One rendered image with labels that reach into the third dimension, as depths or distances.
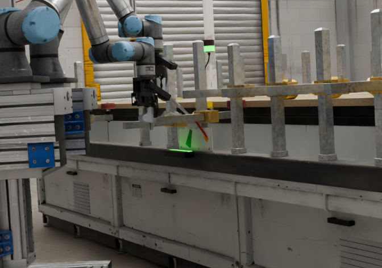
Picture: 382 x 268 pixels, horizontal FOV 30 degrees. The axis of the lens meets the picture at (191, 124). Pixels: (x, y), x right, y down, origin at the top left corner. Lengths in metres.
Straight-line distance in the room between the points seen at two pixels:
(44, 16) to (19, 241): 0.88
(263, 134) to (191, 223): 0.81
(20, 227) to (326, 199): 1.13
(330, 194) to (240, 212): 0.84
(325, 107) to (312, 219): 0.64
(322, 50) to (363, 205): 0.52
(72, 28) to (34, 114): 8.52
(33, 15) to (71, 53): 8.54
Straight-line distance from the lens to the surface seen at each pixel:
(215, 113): 2.95
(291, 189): 2.61
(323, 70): 2.40
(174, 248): 3.75
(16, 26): 2.41
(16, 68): 2.48
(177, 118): 2.89
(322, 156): 2.42
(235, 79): 2.79
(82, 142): 2.92
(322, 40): 2.40
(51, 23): 2.40
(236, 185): 2.87
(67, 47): 10.89
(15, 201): 2.75
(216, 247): 3.47
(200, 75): 2.99
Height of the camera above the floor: 0.97
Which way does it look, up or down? 3 degrees down
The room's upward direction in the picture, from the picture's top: 3 degrees counter-clockwise
